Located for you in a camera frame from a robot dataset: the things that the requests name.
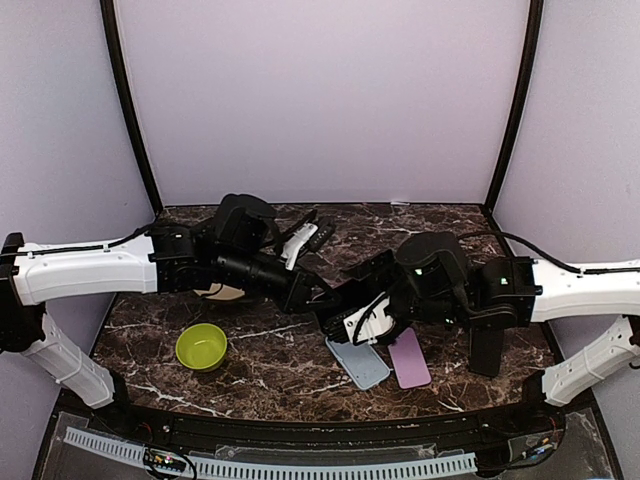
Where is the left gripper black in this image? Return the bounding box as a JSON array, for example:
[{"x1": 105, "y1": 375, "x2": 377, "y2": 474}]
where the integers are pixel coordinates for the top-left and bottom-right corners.
[{"x1": 216, "y1": 247, "x2": 342, "y2": 315}]

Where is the light blue phone case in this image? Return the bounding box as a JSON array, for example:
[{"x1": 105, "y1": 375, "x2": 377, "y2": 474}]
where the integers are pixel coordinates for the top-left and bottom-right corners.
[{"x1": 325, "y1": 338, "x2": 391, "y2": 391}]

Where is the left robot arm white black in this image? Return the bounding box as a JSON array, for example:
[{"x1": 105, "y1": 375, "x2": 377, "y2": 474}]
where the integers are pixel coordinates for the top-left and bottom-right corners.
[{"x1": 1, "y1": 194, "x2": 339, "y2": 436}]

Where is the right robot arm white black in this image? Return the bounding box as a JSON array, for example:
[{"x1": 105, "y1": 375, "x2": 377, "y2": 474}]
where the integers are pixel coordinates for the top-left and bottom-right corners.
[{"x1": 316, "y1": 231, "x2": 639, "y2": 434}]

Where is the beige round plate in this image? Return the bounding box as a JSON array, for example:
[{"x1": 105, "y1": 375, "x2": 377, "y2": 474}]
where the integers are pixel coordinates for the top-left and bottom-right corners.
[{"x1": 194, "y1": 286, "x2": 245, "y2": 302}]

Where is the green bowl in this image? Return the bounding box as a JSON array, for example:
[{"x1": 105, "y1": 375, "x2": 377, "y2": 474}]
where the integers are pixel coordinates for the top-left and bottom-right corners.
[{"x1": 175, "y1": 323, "x2": 228, "y2": 373}]

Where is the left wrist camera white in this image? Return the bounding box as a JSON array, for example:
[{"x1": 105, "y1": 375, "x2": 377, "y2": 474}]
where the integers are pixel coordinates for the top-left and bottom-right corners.
[{"x1": 280, "y1": 217, "x2": 336, "y2": 271}]

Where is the black front rail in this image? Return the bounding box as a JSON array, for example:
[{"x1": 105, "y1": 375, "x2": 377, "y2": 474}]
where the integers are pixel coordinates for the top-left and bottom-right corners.
[{"x1": 55, "y1": 390, "x2": 595, "y2": 452}]

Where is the white cable duct strip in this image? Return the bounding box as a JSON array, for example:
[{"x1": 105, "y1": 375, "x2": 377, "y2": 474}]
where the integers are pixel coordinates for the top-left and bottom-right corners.
[{"x1": 63, "y1": 427, "x2": 478, "y2": 479}]

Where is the right black frame post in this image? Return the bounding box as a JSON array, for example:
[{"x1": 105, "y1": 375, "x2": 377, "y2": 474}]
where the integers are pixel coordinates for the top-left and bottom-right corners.
[{"x1": 483, "y1": 0, "x2": 545, "y2": 216}]

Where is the black frame post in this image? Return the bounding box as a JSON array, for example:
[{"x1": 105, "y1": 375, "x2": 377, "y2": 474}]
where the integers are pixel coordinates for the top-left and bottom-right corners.
[
  {"x1": 483, "y1": 0, "x2": 545, "y2": 216},
  {"x1": 99, "y1": 0, "x2": 164, "y2": 216}
]

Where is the left black frame post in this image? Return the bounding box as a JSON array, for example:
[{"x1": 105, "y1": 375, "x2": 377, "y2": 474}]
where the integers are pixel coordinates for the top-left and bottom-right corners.
[{"x1": 99, "y1": 0, "x2": 164, "y2": 216}]

